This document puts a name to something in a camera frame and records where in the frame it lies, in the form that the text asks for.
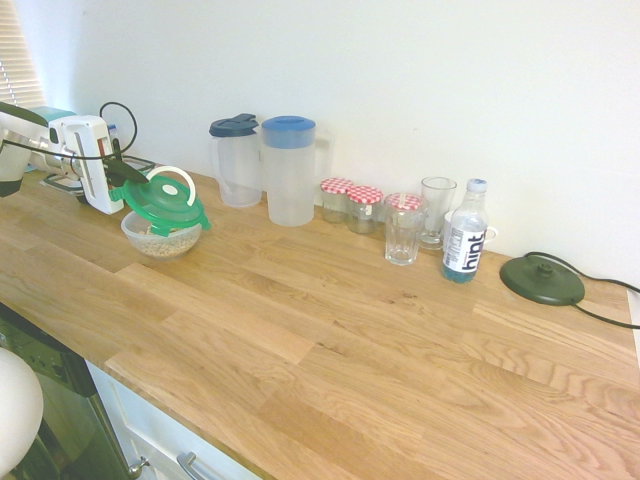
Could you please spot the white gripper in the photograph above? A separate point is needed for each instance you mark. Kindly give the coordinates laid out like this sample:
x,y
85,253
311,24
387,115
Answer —
x,y
92,150

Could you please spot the green round container lid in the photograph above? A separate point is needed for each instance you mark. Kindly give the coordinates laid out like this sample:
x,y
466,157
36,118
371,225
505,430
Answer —
x,y
165,205

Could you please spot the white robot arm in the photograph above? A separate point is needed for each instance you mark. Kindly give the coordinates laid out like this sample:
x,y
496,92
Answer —
x,y
12,150

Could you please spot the clear plastic food bowl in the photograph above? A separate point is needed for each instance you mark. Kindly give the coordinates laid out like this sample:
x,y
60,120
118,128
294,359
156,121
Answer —
x,y
131,234

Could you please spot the clear pitcher dark navy lid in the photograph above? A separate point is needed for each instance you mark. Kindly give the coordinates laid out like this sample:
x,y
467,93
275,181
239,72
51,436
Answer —
x,y
235,170

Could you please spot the clear pitcher light blue lid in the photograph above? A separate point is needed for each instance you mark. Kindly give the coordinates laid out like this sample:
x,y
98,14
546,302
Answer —
x,y
290,185

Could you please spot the glass jar red checkered lid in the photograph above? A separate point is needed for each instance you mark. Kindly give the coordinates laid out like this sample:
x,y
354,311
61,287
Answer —
x,y
364,196
405,201
336,186

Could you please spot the beige cereal pieces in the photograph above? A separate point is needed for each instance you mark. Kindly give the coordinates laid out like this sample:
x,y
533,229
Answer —
x,y
165,247

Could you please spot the beige window blind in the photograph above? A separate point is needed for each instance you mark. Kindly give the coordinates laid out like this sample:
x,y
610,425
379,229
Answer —
x,y
17,50

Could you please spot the white rounded smooth object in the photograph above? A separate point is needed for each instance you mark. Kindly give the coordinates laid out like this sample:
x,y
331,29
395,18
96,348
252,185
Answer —
x,y
17,400

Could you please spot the white cabinet drawer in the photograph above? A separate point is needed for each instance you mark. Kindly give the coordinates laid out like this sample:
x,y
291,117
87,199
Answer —
x,y
150,425

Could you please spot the stainless steel dishwasher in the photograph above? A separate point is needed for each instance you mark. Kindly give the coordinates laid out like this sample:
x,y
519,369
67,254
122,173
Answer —
x,y
75,425

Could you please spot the faceted glass tumbler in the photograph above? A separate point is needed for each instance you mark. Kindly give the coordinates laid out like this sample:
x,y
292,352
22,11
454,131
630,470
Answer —
x,y
402,240

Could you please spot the silver cabinet knob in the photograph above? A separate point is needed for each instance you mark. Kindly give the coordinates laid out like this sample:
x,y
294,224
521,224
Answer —
x,y
136,467

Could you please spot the tall footed drinking glass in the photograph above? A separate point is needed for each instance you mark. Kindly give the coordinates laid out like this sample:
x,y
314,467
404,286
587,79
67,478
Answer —
x,y
437,200

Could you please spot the white mug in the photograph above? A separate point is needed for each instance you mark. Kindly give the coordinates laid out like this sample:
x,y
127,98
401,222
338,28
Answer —
x,y
449,218

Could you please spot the hint water bottle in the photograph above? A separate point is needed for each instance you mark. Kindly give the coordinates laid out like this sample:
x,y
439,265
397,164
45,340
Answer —
x,y
465,240

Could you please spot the dark green kettle base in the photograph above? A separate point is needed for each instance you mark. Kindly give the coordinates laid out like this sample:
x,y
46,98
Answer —
x,y
542,282

